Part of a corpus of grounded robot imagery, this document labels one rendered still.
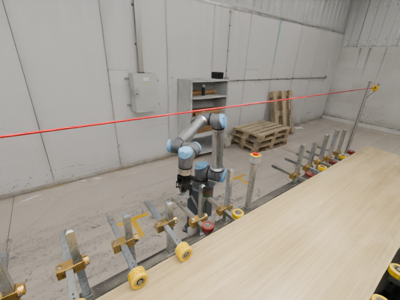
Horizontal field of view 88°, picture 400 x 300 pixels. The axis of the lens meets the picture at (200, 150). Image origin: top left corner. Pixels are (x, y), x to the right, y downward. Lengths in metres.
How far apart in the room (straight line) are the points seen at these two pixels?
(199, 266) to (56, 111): 2.95
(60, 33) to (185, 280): 3.19
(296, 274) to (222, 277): 0.38
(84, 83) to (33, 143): 1.09
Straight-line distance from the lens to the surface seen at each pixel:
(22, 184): 3.94
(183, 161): 1.25
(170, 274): 1.20
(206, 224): 1.41
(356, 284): 1.42
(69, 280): 1.22
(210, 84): 4.51
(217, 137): 1.89
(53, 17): 3.54
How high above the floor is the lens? 1.87
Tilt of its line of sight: 23 degrees down
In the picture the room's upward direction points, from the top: 2 degrees clockwise
